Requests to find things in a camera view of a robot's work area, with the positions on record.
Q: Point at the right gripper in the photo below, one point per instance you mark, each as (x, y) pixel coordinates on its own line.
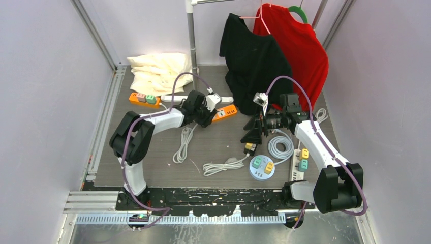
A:
(254, 135)

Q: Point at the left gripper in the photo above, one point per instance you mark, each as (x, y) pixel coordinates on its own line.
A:
(209, 116)

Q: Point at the yellow usb charger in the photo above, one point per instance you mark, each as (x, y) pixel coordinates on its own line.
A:
(249, 146)

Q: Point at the black power strip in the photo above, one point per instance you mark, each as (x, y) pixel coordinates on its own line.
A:
(251, 152)

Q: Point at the orange power strip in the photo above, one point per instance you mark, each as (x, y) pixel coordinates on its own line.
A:
(225, 112)
(133, 99)

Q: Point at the round blue power strip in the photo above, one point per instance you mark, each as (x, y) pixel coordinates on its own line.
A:
(259, 174)

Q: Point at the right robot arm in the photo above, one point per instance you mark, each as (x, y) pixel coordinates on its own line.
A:
(339, 184)

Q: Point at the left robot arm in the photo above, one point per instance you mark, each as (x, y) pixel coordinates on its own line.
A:
(131, 139)

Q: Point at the cream folded cloth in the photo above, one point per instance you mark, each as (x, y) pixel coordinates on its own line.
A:
(154, 74)

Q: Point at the pink charger on far strip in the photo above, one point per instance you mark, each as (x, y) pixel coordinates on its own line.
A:
(141, 97)

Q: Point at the yellow charger on white strip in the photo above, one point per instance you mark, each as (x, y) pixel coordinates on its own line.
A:
(303, 154)

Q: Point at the teal charger on white strip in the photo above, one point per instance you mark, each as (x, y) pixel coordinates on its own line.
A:
(303, 165)

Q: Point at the white usb power strip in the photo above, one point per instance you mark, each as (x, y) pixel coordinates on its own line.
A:
(296, 175)

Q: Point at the black t-shirt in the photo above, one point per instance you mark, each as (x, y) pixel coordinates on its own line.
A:
(255, 64)

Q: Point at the red t-shirt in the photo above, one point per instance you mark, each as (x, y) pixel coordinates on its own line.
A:
(298, 41)

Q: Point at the white clothes rack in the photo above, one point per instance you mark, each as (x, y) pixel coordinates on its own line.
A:
(189, 6)

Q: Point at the pink hanger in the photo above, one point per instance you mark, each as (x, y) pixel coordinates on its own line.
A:
(259, 17)

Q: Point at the green hanger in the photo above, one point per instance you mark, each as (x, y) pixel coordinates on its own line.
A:
(298, 13)

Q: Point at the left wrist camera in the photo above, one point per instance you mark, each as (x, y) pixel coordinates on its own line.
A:
(212, 100)

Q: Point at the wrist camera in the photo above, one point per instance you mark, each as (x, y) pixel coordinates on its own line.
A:
(212, 100)
(262, 100)

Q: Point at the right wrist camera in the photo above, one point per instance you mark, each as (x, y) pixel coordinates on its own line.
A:
(262, 100)

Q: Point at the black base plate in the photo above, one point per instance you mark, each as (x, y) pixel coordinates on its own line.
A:
(168, 206)

